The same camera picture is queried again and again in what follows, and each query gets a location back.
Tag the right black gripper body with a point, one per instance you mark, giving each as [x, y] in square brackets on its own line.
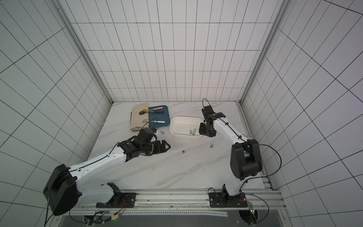
[206, 129]

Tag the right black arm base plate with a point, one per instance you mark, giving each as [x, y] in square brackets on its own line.
[222, 200]

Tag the white plastic storage box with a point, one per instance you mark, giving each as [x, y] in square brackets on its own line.
[181, 125]

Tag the right base wiring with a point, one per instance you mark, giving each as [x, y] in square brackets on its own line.
[252, 211]

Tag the black handled spoon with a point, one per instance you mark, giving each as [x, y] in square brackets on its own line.
[150, 111]

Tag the aluminium mounting rail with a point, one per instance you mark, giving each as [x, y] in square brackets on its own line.
[189, 199]

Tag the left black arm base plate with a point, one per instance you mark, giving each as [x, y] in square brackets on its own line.
[119, 200]

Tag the base wiring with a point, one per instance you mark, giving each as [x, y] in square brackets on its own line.
[99, 217]
[252, 211]

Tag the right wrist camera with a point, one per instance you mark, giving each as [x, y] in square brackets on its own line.
[209, 113]

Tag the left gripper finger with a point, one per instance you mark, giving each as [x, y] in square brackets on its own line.
[164, 145]
[161, 151]

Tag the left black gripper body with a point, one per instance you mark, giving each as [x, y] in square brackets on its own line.
[150, 150]

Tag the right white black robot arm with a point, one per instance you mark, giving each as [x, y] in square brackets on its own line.
[245, 159]

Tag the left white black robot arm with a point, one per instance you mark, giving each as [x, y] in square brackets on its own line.
[67, 186]

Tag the teal plastic tray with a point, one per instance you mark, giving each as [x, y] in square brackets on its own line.
[159, 116]

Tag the left base wiring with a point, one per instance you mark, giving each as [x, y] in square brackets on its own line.
[99, 217]

